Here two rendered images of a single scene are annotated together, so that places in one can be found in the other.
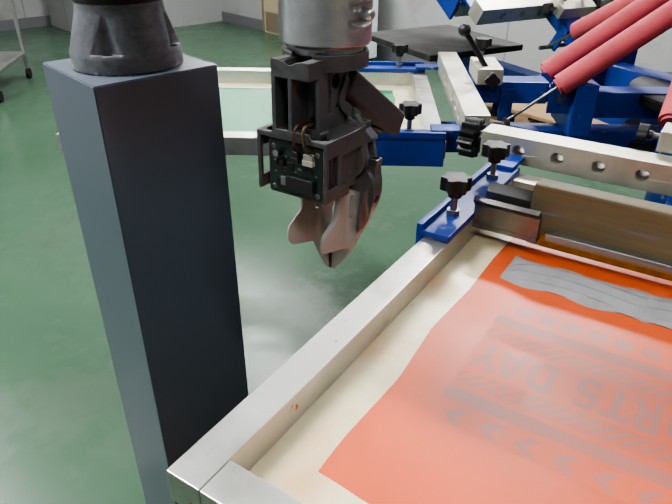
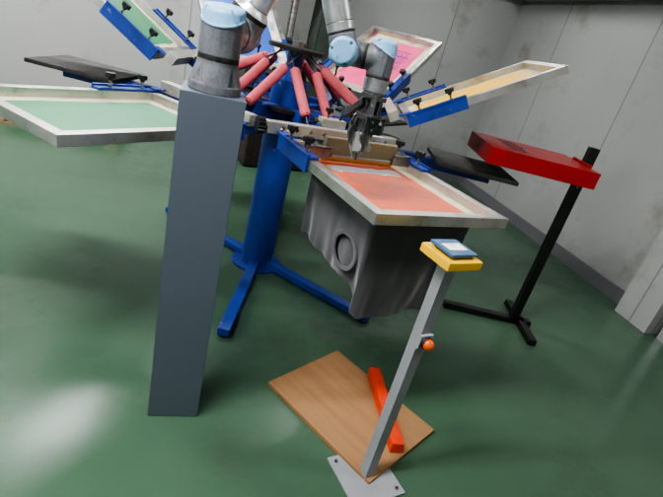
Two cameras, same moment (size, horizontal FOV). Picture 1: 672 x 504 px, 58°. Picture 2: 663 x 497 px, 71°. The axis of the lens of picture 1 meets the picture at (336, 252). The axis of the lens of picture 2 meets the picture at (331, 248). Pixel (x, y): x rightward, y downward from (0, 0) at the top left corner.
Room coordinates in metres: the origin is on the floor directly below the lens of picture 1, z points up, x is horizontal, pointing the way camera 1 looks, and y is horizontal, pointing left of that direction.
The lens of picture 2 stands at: (-0.08, 1.38, 1.43)
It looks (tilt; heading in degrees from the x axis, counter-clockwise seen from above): 24 degrees down; 293
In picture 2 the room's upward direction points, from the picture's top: 15 degrees clockwise
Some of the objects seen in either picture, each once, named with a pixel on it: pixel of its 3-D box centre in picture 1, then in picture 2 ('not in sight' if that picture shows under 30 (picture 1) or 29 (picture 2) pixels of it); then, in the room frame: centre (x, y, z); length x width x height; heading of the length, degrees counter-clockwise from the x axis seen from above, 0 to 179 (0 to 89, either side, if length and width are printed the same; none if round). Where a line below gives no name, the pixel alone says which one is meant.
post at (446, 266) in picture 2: not in sight; (404, 378); (0.11, 0.09, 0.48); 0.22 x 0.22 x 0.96; 57
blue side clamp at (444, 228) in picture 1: (471, 209); (296, 151); (0.87, -0.22, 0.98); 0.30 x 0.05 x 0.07; 147
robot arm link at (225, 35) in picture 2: not in sight; (223, 30); (0.89, 0.29, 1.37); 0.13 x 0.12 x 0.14; 112
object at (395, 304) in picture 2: not in sight; (407, 268); (0.27, -0.16, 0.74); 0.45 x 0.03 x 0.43; 57
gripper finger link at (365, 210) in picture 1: (354, 184); not in sight; (0.52, -0.02, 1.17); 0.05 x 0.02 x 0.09; 57
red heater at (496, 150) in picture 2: not in sight; (529, 158); (0.14, -1.54, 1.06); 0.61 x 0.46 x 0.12; 27
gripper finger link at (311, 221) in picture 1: (308, 226); (356, 146); (0.52, 0.03, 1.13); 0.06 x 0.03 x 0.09; 147
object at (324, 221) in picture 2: not in sight; (337, 230); (0.57, -0.13, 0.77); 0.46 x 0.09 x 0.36; 147
